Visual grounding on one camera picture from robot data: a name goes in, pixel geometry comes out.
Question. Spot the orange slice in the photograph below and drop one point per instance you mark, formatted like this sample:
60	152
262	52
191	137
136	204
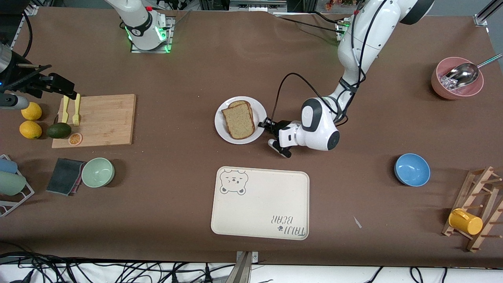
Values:
75	138

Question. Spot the grey metal clamp post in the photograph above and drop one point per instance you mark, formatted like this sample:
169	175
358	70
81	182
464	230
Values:
244	269

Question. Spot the pale green cup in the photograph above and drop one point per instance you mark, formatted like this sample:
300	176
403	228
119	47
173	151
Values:
11	183

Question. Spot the metal scoop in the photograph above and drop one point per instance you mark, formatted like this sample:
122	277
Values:
463	74

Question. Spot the aluminium frame rail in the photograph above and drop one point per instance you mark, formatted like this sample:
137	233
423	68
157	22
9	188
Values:
257	4

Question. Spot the blue bowl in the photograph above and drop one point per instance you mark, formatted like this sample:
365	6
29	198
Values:
412	169

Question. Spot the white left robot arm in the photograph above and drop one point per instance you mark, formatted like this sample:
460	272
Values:
318	135

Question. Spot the yellow mug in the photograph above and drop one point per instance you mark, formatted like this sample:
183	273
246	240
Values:
465	222

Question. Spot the brown table cover sheet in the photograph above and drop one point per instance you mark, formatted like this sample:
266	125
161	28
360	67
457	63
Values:
314	59

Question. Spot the wooden mug rack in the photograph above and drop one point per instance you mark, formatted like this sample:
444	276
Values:
481	171

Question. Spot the white round plate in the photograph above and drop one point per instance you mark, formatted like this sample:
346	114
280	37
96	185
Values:
259	112

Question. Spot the dark green avocado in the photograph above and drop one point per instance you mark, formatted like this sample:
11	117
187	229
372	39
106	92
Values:
59	130

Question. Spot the dark grey folded cloth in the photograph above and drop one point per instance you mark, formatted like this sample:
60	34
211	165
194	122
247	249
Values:
65	177

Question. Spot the pink bowl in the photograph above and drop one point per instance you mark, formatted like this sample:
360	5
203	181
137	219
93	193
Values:
438	88

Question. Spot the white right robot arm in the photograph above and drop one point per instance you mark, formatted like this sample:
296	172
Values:
137	19

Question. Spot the light blue cup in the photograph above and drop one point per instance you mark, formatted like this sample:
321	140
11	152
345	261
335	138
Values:
8	166

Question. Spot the cream bear print tray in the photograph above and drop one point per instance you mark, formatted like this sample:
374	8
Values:
259	208

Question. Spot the yellow lemon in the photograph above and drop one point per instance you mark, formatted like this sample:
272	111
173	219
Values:
32	112
30	129

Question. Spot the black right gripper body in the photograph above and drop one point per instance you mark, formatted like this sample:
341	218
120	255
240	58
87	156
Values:
32	83

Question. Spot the yellow plastic fork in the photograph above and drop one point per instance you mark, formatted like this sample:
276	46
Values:
76	114

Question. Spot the small grey paper scrap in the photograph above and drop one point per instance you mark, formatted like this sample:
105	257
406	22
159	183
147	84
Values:
357	222

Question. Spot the yellow plastic knife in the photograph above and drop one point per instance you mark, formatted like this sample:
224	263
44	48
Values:
65	110

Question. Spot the pale green bowl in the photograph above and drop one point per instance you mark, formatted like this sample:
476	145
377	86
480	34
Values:
98	173

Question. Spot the clear ice cubes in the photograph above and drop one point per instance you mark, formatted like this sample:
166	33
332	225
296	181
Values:
448	82

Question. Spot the wooden cutting board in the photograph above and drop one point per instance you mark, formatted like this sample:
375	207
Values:
102	122

